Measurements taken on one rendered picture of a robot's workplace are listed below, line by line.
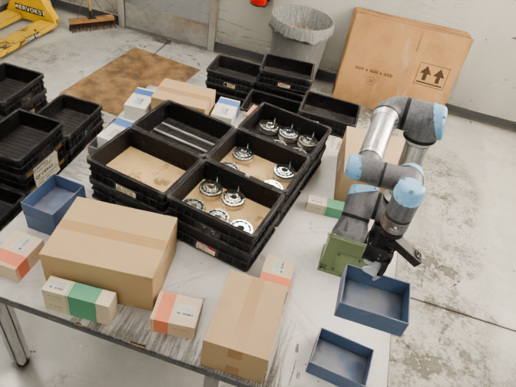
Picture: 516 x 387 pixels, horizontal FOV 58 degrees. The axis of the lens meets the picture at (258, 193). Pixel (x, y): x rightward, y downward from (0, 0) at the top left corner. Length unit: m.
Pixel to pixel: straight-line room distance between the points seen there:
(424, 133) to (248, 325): 0.88
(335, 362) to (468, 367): 1.27
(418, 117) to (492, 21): 3.08
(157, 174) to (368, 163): 1.07
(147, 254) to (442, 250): 2.24
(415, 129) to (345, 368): 0.87
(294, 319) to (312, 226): 0.52
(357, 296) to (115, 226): 0.90
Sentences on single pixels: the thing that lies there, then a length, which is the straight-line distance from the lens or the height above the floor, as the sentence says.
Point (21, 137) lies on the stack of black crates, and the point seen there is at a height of 0.49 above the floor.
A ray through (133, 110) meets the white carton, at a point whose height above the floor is 0.77.
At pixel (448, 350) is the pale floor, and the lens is 2.92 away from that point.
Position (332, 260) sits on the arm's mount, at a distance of 1.95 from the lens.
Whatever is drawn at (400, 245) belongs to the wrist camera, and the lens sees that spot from 1.36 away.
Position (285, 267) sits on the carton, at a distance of 1.87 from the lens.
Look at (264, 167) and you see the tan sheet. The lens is 2.22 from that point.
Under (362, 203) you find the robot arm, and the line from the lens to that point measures 1.89.
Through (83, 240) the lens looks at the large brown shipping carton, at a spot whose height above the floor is 0.90.
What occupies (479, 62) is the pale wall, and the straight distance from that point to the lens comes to 4.81.
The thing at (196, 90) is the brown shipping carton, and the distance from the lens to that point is 2.66.
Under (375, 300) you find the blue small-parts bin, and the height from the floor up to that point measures 1.08.
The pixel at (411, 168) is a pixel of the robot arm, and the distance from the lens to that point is 1.38.
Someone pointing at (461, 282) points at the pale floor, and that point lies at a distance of 3.29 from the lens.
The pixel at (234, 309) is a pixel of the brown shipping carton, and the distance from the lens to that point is 1.62.
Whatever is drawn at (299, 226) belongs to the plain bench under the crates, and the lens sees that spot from 2.15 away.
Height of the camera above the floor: 2.21
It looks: 42 degrees down
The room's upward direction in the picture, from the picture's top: 11 degrees clockwise
